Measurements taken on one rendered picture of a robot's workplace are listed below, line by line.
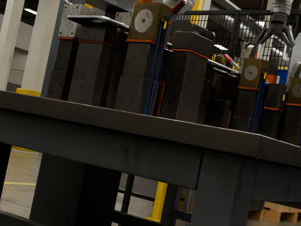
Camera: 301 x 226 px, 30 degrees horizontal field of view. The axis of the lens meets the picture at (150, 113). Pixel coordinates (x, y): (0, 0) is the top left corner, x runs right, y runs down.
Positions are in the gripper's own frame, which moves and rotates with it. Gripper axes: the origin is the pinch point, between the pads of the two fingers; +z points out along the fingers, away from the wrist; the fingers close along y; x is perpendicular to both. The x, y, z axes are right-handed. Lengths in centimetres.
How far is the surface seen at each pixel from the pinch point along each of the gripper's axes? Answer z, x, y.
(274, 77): 4.5, 29.9, -13.6
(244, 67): 13.7, -43.5, 14.6
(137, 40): 20, -110, 18
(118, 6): -1, -78, -27
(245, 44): -5.5, -0.5, -15.4
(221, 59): 6.4, -18.7, -14.8
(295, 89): 15.1, -8.6, 19.5
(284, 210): 101, 388, -174
